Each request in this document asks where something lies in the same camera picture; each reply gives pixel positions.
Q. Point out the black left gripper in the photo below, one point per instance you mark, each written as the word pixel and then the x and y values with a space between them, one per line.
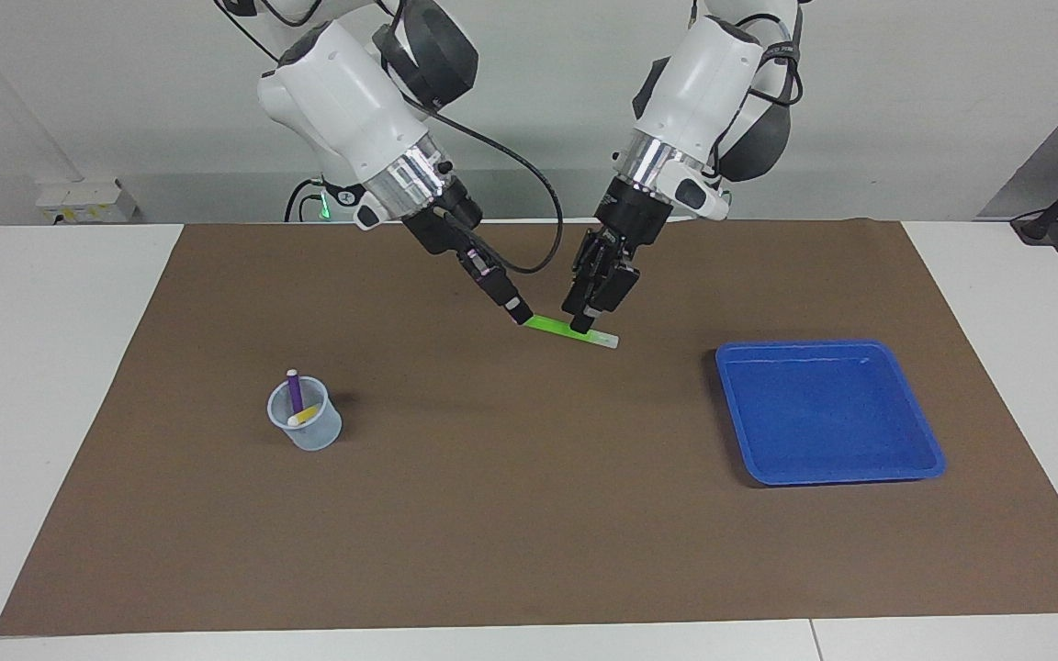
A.
pixel 635 216

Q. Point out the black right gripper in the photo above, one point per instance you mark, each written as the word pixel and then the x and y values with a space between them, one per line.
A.
pixel 446 220

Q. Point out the green pen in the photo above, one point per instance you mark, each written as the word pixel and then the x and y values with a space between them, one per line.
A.
pixel 557 327

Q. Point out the purple pen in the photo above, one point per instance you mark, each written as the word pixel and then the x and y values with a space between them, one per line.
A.
pixel 295 393

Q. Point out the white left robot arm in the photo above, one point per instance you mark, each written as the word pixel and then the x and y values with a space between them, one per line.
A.
pixel 703 83

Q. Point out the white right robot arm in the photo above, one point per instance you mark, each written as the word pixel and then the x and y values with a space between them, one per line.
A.
pixel 345 101

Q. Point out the blue plastic tray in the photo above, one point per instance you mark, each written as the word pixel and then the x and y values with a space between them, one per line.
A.
pixel 823 422

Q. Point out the yellow pen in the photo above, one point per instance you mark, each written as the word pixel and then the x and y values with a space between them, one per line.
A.
pixel 307 416

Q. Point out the brown table mat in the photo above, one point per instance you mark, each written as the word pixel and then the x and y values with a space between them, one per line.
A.
pixel 529 514

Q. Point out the translucent plastic cup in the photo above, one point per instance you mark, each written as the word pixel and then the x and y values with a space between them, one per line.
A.
pixel 313 436

